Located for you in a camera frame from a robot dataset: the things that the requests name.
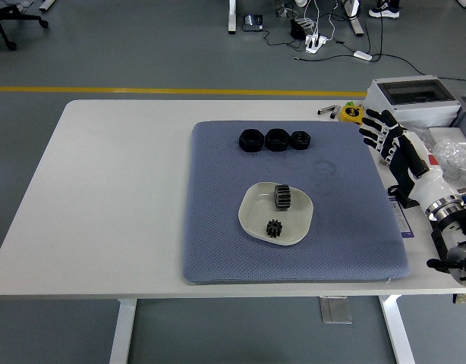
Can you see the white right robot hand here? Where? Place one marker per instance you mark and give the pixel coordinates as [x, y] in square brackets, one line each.
[411, 163]

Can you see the large black gear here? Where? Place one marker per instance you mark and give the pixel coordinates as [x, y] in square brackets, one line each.
[282, 197]

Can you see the small black gear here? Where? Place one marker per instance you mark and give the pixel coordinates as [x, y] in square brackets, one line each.
[274, 230]

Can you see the white flat box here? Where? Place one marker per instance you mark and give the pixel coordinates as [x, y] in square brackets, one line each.
[447, 135]

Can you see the small black hex nut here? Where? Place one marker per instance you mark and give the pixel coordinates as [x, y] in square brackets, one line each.
[301, 140]

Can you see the large black hex nut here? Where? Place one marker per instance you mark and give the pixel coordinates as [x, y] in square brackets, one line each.
[277, 140]
[250, 141]

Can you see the black small box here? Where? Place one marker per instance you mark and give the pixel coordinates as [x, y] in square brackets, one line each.
[296, 28]

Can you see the clear bag of screws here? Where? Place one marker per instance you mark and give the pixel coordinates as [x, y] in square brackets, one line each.
[455, 157]

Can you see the purple-edged printed sheet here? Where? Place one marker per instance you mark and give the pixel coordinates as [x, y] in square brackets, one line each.
[402, 221]

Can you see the yellow tape measure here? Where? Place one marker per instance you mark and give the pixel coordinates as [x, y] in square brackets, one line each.
[351, 113]

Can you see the black marker pen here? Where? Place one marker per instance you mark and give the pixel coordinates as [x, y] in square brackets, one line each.
[333, 114]

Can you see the silver marker pen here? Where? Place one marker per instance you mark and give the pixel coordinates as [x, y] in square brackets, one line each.
[326, 110]

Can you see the white power adapter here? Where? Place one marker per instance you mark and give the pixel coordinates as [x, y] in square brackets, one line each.
[363, 55]

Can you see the white sneakers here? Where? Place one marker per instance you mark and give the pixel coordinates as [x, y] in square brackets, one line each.
[385, 12]

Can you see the white desk leg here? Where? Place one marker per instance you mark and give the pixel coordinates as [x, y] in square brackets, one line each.
[355, 21]
[232, 17]

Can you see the white power strip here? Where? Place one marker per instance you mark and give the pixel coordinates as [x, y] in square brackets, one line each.
[315, 42]

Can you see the white square plate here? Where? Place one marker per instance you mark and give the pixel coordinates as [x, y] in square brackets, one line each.
[259, 216]

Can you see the metal floor plate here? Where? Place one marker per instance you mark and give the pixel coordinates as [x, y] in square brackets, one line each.
[335, 310]

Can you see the white table leg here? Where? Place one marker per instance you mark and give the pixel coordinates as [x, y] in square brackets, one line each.
[123, 330]
[398, 330]

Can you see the blue-grey padded mat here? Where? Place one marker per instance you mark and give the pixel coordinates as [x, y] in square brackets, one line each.
[278, 265]

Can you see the black desk phone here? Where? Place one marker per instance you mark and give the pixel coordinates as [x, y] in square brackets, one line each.
[252, 22]

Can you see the black office chair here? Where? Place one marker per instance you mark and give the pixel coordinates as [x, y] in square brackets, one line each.
[5, 15]

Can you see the grey electrical enclosure box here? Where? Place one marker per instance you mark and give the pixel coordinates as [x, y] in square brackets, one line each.
[419, 102]

